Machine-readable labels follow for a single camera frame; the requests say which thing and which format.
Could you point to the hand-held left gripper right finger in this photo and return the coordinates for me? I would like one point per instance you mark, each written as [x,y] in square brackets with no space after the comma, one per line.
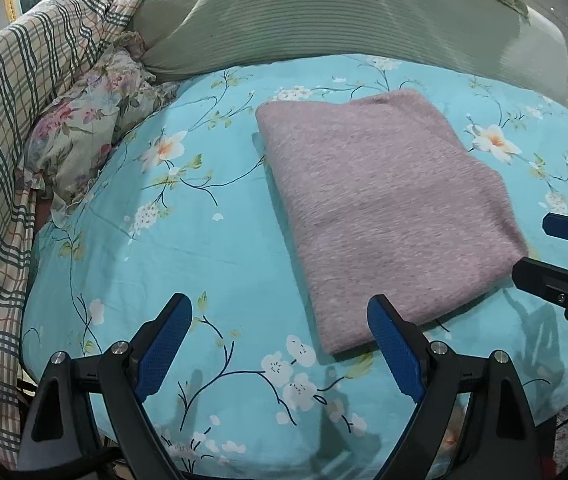
[393,352]

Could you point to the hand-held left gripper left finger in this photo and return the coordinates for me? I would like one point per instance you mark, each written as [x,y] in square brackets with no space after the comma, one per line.
[164,352]

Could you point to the mauve knit garment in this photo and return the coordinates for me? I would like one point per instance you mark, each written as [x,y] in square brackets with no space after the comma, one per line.
[383,210]

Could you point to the blue floral bed sheet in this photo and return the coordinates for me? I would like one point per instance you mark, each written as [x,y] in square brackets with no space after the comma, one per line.
[189,260]

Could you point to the floral ruffled pillow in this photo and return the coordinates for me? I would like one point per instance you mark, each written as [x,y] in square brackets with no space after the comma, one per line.
[89,120]

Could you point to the green ribbed pillow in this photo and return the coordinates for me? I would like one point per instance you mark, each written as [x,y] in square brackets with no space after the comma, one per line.
[289,20]

